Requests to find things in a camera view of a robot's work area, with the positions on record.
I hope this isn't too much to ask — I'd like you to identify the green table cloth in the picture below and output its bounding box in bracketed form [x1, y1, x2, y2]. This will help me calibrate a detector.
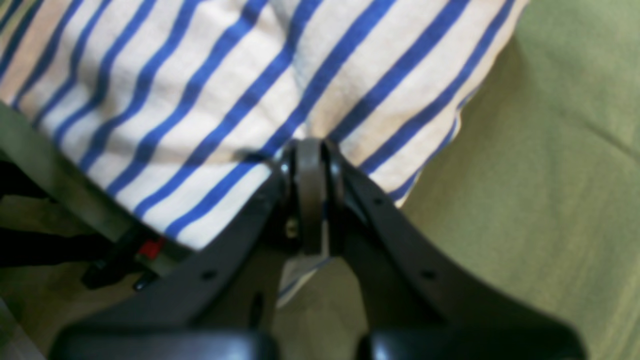
[1, 0, 639, 360]

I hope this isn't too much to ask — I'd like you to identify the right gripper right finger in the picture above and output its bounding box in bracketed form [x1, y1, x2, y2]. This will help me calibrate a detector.
[325, 143, 588, 360]

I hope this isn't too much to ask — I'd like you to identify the red black centre clamp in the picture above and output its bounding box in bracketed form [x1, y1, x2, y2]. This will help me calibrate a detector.
[80, 224, 167, 292]

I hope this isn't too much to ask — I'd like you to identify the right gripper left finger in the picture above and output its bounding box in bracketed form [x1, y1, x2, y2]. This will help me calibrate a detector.
[50, 138, 326, 360]

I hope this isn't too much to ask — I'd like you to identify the blue white striped t-shirt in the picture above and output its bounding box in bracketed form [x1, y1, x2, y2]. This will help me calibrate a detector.
[0, 0, 531, 308]

